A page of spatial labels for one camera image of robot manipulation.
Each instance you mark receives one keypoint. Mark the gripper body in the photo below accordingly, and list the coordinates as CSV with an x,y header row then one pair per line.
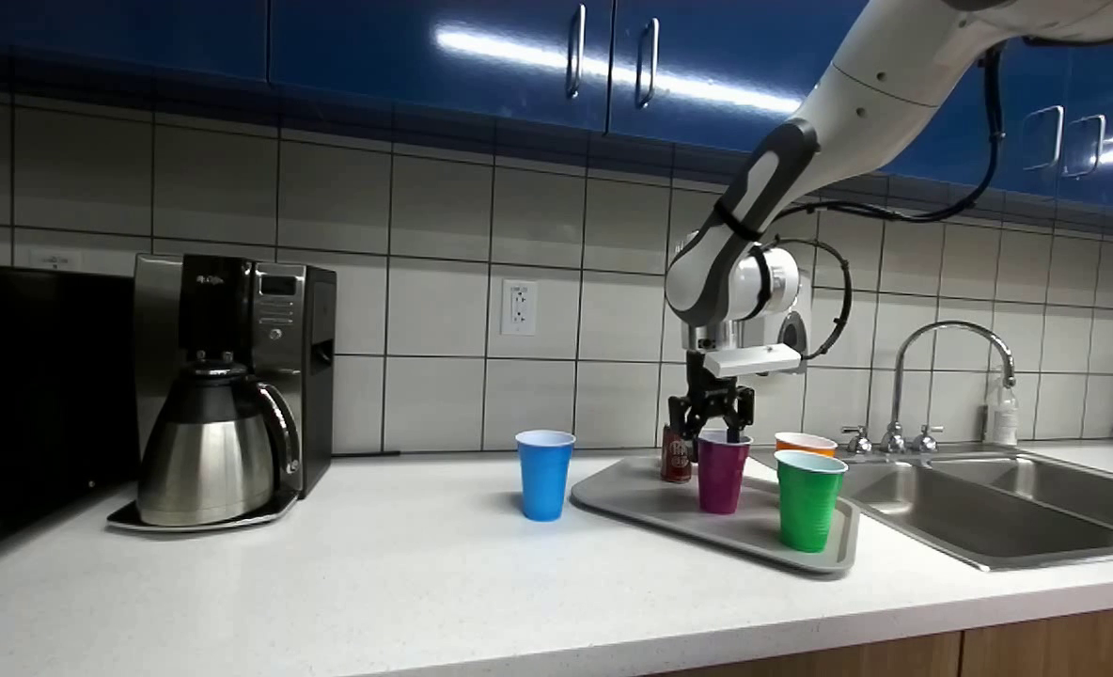
x,y
718,387

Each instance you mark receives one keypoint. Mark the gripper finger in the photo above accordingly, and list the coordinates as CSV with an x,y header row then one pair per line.
x,y
680,418
739,421

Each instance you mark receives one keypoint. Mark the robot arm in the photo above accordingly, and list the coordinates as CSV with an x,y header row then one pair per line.
x,y
881,80

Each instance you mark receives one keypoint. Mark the red soda can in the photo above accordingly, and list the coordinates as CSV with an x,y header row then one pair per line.
x,y
676,465

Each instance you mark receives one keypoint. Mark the purple plastic cup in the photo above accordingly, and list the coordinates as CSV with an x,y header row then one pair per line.
x,y
722,475

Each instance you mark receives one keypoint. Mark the orange plastic cup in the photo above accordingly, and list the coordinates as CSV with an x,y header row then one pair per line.
x,y
806,444

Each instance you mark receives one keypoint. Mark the grey serving tray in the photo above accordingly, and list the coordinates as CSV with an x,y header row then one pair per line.
x,y
650,503

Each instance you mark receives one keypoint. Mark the green plastic cup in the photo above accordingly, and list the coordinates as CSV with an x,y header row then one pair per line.
x,y
808,503

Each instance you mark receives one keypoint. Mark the chrome tap lever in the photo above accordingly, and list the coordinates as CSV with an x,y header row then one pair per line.
x,y
858,440
926,439

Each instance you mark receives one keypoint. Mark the blue plastic cup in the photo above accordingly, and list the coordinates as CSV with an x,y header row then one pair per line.
x,y
544,480

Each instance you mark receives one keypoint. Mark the chrome gooseneck tap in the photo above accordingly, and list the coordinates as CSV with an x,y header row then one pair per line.
x,y
942,326

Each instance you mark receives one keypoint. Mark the wooden cabinet door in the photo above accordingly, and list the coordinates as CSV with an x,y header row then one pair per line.
x,y
848,658
1064,644

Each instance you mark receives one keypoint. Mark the clear soap bottle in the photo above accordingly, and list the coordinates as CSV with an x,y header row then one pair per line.
x,y
1002,418

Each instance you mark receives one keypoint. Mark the steel double sink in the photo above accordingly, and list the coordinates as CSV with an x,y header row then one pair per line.
x,y
998,512

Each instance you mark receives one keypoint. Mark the steel coffee maker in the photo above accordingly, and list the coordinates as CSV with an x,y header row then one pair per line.
x,y
284,376

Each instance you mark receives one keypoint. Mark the steel coffee carafe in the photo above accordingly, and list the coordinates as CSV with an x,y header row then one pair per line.
x,y
204,461

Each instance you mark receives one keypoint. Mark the black microwave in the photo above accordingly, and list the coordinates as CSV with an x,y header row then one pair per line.
x,y
39,404

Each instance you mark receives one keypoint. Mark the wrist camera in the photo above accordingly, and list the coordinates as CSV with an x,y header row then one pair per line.
x,y
752,360

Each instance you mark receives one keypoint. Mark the white wall socket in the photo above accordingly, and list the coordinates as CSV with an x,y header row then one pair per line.
x,y
55,259
519,307

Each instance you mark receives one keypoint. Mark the blue wall cabinet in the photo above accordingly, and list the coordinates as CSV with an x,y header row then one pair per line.
x,y
378,56

